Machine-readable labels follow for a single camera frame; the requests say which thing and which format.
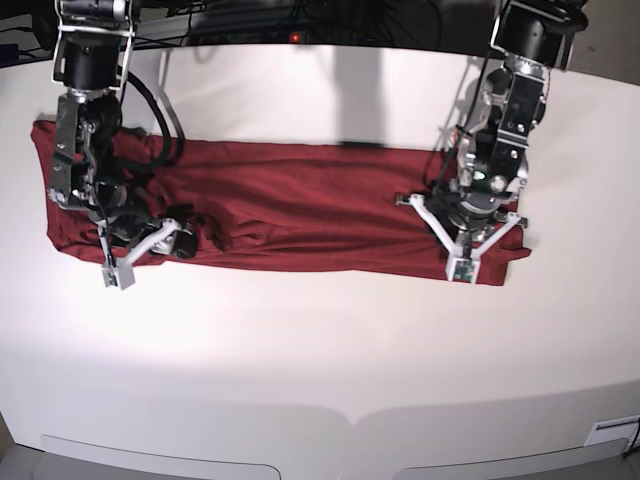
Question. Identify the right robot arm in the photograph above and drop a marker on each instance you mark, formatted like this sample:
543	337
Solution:
91	60

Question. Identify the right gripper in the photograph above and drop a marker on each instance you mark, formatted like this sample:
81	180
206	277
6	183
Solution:
129	224

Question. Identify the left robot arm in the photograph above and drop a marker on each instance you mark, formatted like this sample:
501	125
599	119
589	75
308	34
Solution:
486	168

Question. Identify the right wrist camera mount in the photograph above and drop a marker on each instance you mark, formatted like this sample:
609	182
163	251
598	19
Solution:
119	271

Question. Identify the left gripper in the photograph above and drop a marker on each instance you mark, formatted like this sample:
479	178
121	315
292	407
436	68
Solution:
471	220

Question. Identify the red long-sleeve T-shirt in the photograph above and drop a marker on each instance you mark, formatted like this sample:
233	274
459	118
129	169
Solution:
301	208

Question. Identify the white label box with cable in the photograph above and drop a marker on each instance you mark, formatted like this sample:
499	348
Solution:
625	428

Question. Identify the black power strip red switch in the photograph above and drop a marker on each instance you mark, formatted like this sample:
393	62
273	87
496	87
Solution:
268	37

